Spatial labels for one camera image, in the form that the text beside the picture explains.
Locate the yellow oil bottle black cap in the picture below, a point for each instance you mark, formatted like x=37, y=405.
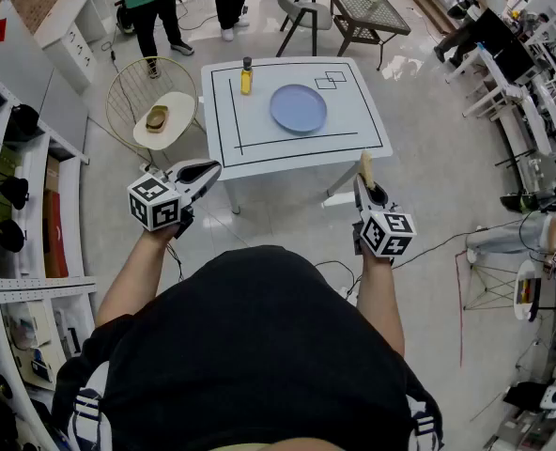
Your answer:
x=246, y=82

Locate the group of black caps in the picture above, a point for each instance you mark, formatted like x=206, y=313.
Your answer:
x=22, y=120

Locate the person's black shirt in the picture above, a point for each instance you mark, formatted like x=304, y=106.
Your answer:
x=250, y=346

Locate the person's left forearm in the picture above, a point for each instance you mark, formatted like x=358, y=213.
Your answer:
x=132, y=275

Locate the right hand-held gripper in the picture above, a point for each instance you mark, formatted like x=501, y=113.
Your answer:
x=386, y=235

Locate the grey chair black legs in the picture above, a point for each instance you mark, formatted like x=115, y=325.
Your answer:
x=306, y=14

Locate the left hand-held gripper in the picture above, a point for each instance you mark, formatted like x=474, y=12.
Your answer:
x=153, y=205

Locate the tan wooden bowl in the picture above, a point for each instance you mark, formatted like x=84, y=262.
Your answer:
x=157, y=119

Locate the red cardboard box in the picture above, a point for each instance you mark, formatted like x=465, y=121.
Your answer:
x=55, y=242

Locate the white round side table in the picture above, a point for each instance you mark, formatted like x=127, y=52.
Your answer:
x=521, y=294

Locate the blue big plate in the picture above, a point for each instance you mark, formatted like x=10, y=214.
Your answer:
x=298, y=109

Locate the beige fluffy fibre clump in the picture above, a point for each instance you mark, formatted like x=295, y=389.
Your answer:
x=367, y=169

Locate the person's right forearm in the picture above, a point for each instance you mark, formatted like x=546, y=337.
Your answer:
x=379, y=299

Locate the white shelving unit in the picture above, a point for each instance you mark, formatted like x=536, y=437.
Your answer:
x=76, y=214

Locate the white drawer cabinet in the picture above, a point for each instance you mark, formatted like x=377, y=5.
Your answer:
x=71, y=45

